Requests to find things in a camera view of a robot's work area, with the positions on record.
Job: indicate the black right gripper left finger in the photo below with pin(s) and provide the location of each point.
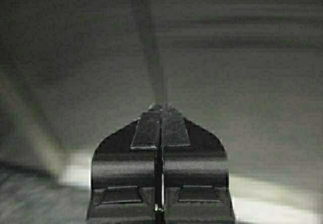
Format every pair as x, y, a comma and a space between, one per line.
123, 175

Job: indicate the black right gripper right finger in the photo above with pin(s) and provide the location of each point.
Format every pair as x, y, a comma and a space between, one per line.
196, 177

